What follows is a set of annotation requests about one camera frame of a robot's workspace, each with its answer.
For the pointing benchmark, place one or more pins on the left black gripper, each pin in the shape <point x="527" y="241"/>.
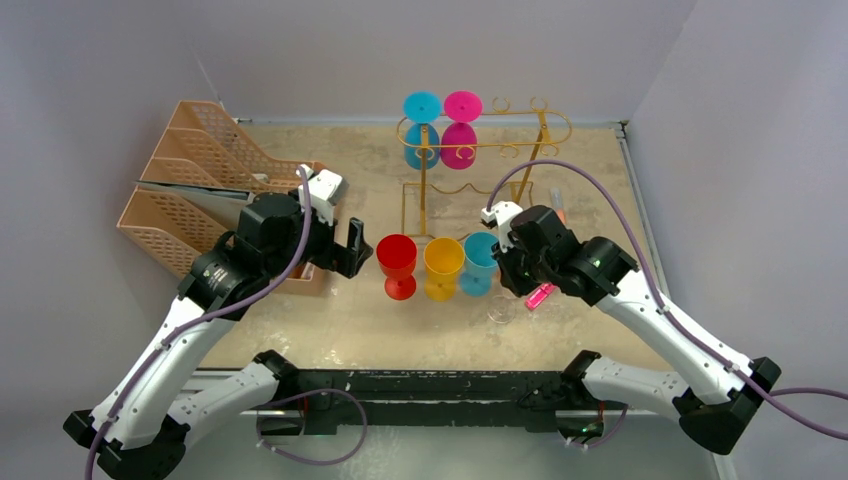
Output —
<point x="345" y="259"/>

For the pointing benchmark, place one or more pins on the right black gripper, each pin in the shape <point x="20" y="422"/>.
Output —
<point x="511" y="263"/>

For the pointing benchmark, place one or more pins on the red wine glass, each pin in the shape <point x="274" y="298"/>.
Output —
<point x="397" y="256"/>

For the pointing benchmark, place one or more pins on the blue wine glass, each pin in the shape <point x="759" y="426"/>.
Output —
<point x="479" y="265"/>
<point x="422" y="108"/>

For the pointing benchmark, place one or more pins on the clear wine glass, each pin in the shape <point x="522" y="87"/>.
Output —
<point x="501" y="309"/>

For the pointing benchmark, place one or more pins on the yellow wine glass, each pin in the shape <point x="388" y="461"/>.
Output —
<point x="444" y="259"/>

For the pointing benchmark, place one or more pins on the magenta wine glass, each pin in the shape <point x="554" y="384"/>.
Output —
<point x="459" y="138"/>

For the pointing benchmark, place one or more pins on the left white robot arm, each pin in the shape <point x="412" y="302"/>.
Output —
<point x="144" y="427"/>

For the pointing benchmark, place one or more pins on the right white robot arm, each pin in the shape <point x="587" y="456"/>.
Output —
<point x="711" y="390"/>

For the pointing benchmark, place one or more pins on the pink highlighter marker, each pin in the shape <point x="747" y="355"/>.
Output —
<point x="538" y="296"/>

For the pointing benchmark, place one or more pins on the small orange-capped tube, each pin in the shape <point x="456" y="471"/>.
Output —
<point x="557" y="203"/>

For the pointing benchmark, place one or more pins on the grey folder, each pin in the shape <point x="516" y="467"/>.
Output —
<point x="207" y="197"/>

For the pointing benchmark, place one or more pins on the peach plastic file organizer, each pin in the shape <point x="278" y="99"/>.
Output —
<point x="203" y="171"/>

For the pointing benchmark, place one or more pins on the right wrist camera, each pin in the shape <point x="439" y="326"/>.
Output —
<point x="498" y="218"/>

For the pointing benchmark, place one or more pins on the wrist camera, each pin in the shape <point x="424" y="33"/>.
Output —
<point x="320" y="192"/>
<point x="498" y="218"/>

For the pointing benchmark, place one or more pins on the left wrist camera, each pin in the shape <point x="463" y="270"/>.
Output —
<point x="320" y="192"/>

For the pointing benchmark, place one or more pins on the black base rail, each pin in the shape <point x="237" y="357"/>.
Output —
<point x="538" y="401"/>

